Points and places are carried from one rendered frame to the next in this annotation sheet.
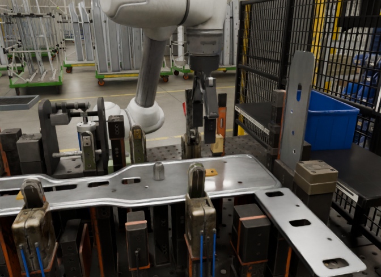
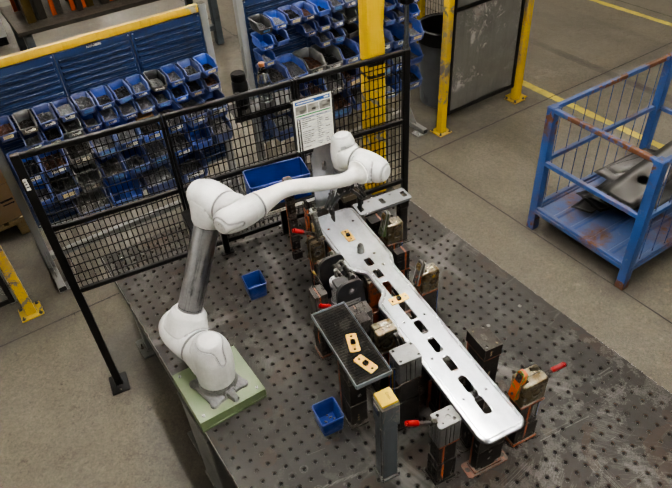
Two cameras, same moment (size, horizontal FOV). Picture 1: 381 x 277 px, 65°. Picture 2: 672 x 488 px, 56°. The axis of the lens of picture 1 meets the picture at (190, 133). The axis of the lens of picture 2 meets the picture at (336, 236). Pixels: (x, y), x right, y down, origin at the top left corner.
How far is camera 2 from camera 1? 289 cm
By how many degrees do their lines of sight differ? 85
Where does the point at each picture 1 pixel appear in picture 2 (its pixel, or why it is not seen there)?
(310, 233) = (388, 198)
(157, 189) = (374, 247)
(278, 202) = (368, 207)
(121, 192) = (383, 260)
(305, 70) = (326, 153)
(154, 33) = not seen: hidden behind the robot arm
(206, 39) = not seen: hidden behind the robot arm
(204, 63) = not seen: hidden behind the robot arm
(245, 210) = (373, 219)
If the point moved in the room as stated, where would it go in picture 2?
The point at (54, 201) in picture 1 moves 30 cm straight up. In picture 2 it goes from (403, 281) to (404, 227)
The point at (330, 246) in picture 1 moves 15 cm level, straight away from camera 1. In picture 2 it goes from (394, 194) to (365, 190)
